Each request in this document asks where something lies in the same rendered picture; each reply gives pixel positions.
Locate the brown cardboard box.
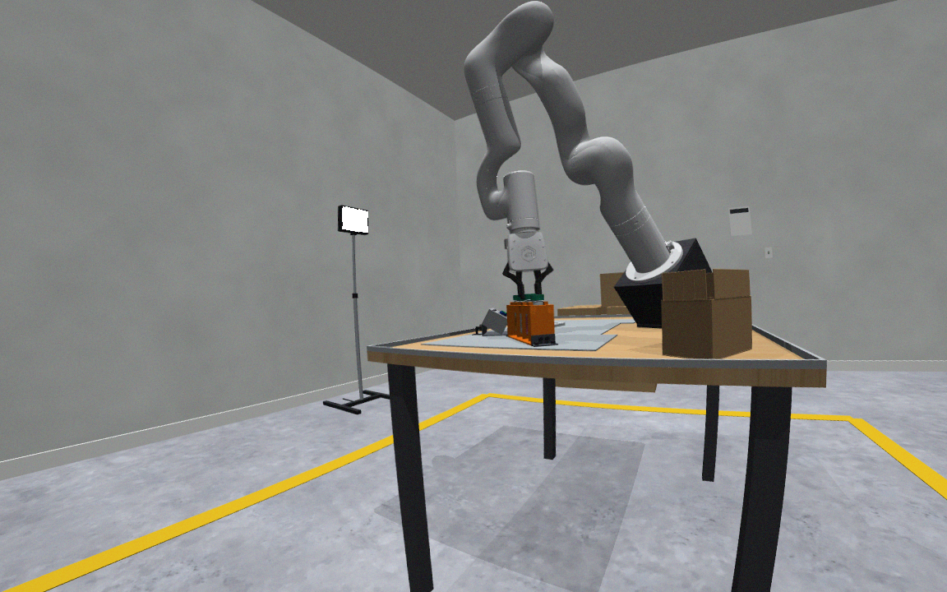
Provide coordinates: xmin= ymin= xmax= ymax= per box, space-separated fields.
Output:
xmin=661 ymin=269 xmax=752 ymax=359

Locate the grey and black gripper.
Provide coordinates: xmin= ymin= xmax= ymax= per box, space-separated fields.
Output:
xmin=502 ymin=229 xmax=553 ymax=299

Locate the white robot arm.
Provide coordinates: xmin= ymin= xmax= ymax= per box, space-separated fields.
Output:
xmin=464 ymin=1 xmax=683 ymax=283

